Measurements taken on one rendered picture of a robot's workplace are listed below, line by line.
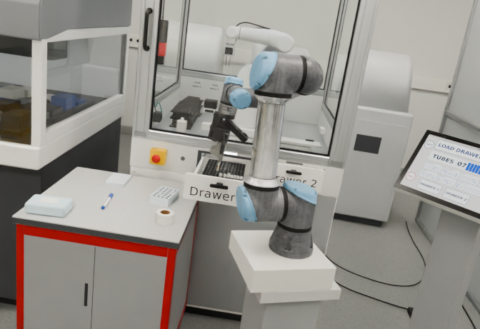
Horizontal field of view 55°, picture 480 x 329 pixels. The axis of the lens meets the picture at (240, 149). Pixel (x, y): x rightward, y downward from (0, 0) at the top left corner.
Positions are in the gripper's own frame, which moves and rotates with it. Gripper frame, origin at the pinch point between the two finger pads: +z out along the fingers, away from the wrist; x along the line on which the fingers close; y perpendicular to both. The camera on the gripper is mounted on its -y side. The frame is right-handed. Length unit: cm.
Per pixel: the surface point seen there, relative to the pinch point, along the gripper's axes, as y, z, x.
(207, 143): 9.3, 1.5, -23.1
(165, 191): 20.3, 19.8, 1.6
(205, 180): 3.7, 6.4, 10.9
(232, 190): -8.0, 8.1, 10.7
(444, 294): -107, 32, 6
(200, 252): 1, 58, -23
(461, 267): -108, 17, 8
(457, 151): -95, -27, -6
